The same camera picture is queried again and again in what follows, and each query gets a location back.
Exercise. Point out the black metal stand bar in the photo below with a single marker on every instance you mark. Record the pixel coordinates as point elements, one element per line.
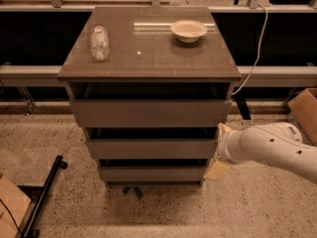
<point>38,196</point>

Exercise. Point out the grey bottom drawer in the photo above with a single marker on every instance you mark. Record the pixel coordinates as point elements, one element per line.
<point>152,170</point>

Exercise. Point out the grey drawer cabinet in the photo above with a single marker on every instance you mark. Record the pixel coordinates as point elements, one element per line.
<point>144,49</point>

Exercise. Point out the grey drawer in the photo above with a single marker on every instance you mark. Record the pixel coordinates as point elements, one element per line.
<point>152,143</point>
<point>152,170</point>
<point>151,104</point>

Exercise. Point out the metal rail barrier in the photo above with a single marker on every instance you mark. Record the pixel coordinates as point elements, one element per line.
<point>262,76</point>

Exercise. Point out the grey top drawer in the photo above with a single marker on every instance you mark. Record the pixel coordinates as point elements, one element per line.
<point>151,104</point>

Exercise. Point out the grey middle drawer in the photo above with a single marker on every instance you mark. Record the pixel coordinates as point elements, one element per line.
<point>152,143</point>

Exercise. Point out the clear plastic bottle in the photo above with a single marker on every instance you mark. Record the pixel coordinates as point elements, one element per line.
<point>99,43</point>

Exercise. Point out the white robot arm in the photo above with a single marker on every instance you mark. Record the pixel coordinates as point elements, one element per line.
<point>277,145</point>

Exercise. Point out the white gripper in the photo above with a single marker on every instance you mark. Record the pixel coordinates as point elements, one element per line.
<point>222,148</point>

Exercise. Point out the cardboard box right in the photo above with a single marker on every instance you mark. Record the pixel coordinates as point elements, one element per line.
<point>304,110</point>

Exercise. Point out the white paper bowl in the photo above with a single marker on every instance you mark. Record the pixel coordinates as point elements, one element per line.
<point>188,31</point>

